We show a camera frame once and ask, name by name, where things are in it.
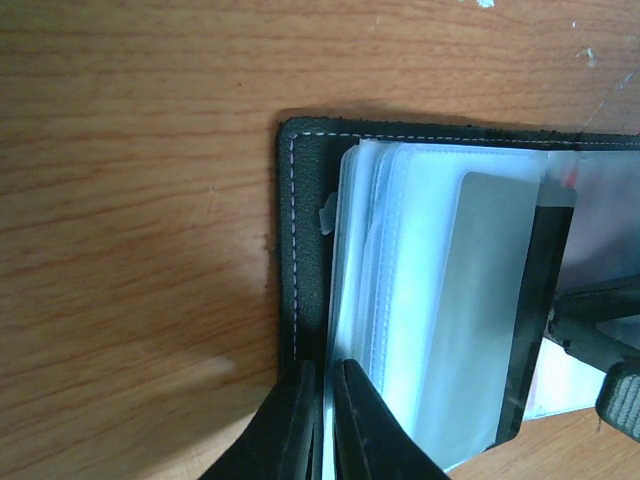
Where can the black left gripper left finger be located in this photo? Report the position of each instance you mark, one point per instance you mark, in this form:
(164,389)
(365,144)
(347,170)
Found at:
(281,441)

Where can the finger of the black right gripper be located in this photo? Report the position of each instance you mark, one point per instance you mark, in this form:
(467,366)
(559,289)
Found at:
(573,325)

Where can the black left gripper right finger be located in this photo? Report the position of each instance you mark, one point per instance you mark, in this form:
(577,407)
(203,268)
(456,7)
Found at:
(369,441)

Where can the black credit card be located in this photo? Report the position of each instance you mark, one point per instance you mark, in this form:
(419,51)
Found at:
(506,250)

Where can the black leather card holder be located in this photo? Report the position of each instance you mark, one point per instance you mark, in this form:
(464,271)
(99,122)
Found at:
(366,216)

